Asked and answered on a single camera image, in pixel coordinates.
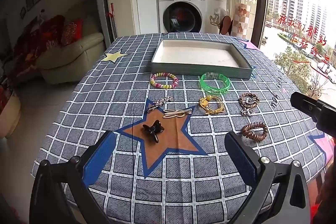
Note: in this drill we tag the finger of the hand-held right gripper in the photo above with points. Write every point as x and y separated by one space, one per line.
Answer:
304 104

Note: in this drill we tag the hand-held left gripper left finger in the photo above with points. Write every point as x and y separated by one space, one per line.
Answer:
101 155

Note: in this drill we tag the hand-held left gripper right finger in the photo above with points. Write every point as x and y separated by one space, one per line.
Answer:
241 158

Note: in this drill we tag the silver heart hair clip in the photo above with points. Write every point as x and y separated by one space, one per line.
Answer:
248 111

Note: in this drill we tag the black butterfly claw clip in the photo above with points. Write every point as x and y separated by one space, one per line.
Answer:
153 129

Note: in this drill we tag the gold hair clip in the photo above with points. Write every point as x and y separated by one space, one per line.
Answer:
178 113

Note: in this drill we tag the silver star hair clip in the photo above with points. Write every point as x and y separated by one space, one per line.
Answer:
158 103

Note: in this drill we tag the shallow grey-green box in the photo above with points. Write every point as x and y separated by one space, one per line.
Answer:
194 54

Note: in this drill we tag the checked star print tablecloth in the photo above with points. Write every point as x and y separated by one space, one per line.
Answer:
210 140

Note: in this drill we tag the green plastic bangle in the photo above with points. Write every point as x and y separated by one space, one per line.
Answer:
210 88

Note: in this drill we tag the cream sofa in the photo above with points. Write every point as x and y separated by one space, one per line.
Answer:
68 56

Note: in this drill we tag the checked printed panel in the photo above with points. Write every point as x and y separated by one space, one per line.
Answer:
241 19

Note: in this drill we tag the brown wooden board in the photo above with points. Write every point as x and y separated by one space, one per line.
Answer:
225 24

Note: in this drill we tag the red patterned cushion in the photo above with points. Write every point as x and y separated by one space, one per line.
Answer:
71 31

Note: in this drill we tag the dark red cushion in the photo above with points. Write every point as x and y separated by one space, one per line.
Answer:
52 32

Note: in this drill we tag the white washing machine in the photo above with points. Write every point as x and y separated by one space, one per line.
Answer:
183 16

